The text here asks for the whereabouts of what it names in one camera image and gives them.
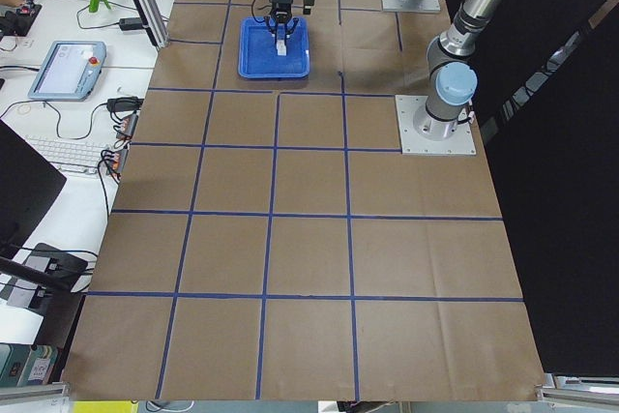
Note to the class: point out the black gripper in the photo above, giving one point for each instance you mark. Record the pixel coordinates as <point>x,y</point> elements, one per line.
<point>281,1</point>

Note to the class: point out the blue plastic tray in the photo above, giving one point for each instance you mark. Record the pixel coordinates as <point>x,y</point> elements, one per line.
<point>258,55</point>

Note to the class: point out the black power adapter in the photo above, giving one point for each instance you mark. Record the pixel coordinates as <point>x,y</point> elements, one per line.
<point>130,23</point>

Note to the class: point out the upper usb hub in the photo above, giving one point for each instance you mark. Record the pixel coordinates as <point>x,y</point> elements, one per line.
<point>126,127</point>

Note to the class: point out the usb hub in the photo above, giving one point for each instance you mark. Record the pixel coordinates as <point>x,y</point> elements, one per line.
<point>126,127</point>
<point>114,161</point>

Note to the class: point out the teach pendant tablet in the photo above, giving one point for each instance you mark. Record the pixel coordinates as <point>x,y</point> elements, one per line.
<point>69,72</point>

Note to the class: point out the lower usb hub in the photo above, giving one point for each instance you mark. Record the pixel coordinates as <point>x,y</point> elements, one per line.
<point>114,161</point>

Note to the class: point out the brown paper table cover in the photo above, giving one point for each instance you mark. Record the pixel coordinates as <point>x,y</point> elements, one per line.
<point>270,240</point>

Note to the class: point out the white keyboard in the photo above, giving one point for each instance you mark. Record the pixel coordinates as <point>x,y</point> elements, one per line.
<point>79,158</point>

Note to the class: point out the black device with red parts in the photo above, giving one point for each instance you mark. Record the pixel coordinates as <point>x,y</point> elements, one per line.
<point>19,22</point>

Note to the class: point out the black monitor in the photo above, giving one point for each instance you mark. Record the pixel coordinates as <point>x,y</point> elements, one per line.
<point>29,186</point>

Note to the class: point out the black monitor stand base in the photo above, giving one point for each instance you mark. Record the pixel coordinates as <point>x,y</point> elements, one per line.
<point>63,267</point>

